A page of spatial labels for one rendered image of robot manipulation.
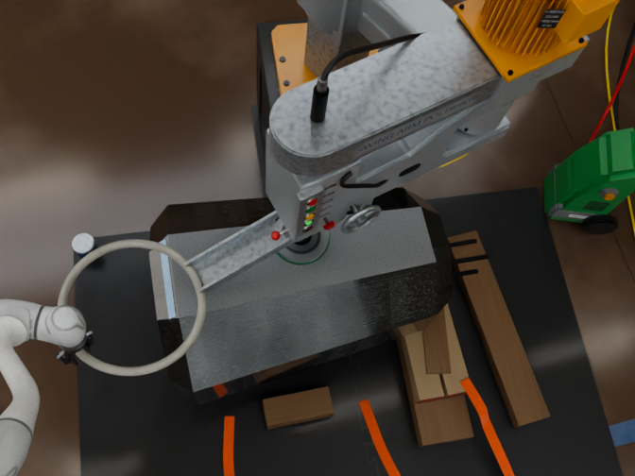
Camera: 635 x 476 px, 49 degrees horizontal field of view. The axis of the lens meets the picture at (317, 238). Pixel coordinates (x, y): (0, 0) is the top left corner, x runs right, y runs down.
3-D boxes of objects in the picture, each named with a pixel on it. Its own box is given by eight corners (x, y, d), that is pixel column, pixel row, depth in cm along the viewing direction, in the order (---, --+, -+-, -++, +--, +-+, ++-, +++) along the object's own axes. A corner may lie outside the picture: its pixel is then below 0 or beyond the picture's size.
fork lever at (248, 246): (350, 162, 252) (348, 157, 247) (376, 206, 246) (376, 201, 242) (182, 258, 251) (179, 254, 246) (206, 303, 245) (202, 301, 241)
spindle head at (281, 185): (353, 153, 250) (371, 81, 209) (385, 203, 244) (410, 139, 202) (264, 195, 242) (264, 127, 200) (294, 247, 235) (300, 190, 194)
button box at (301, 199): (313, 221, 225) (320, 181, 199) (317, 228, 224) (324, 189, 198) (291, 231, 223) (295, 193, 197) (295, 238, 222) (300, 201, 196)
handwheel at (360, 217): (364, 198, 241) (370, 178, 227) (379, 222, 238) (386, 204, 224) (326, 216, 237) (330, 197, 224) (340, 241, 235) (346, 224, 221)
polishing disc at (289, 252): (334, 256, 263) (334, 255, 262) (279, 267, 259) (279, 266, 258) (320, 206, 270) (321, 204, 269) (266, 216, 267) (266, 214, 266)
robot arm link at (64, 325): (92, 319, 216) (48, 312, 214) (87, 302, 202) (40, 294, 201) (82, 352, 211) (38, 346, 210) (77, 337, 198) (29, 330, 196)
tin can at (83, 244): (102, 246, 342) (96, 235, 330) (95, 264, 338) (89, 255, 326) (82, 241, 342) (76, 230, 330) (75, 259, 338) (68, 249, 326)
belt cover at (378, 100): (522, 13, 224) (540, -24, 208) (567, 74, 217) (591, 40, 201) (252, 129, 201) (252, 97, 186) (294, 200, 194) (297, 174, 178)
